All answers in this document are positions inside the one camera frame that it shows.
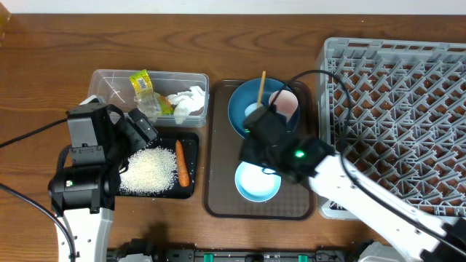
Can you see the orange carrot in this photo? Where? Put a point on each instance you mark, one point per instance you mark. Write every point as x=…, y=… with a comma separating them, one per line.
x=183, y=173

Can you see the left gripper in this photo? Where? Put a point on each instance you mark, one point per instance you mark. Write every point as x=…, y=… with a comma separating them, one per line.
x=140, y=137

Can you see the brown serving tray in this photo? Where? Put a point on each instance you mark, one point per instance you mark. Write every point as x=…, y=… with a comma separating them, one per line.
x=221, y=197

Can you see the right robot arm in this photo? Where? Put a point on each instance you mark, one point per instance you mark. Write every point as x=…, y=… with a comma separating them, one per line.
x=415, y=234

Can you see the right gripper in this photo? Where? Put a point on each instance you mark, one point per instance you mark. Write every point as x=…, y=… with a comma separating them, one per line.
x=251, y=153

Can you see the light blue cup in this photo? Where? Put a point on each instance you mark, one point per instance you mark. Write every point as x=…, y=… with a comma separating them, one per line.
x=251, y=108

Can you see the white napkin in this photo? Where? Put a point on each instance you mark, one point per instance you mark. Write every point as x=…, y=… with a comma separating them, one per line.
x=186, y=102

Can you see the yellow green snack wrapper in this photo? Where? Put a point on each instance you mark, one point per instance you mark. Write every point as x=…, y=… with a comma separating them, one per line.
x=149, y=102

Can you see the light blue rice bowl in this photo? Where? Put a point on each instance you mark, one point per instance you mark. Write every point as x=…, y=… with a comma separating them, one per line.
x=255, y=183

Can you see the pink cup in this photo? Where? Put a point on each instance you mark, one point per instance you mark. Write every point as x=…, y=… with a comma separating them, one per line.
x=286, y=103

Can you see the clear plastic bin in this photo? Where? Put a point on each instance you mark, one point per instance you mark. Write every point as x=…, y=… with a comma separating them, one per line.
x=114, y=87

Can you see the wooden chopstick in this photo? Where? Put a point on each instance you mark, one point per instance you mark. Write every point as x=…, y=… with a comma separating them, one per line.
x=261, y=89

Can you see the white rice pile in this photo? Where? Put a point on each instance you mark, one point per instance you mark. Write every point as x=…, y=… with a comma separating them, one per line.
x=150, y=171

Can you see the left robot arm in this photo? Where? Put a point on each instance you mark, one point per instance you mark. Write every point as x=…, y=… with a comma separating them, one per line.
x=87, y=176

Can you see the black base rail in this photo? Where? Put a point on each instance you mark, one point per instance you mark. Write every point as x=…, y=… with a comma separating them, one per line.
x=145, y=250

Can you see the grey dishwasher rack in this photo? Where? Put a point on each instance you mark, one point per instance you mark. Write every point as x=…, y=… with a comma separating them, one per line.
x=402, y=104

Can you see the dark blue plate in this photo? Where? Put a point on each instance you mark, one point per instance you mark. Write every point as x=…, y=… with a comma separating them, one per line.
x=245, y=95

